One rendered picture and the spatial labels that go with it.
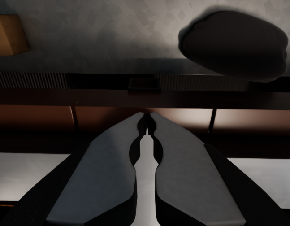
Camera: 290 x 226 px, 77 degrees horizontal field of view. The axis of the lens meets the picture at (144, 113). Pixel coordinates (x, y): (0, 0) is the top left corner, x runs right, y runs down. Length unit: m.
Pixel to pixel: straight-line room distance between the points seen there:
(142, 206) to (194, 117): 0.15
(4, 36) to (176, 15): 0.28
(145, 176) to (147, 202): 0.05
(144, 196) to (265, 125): 0.19
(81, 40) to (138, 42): 0.10
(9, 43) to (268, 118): 0.40
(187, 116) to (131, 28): 0.19
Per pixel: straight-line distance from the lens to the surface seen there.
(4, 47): 0.38
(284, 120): 0.29
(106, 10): 0.36
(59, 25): 0.39
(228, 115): 0.26
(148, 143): 0.21
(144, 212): 0.30
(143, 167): 0.23
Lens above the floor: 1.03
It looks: 62 degrees down
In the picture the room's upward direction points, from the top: 177 degrees counter-clockwise
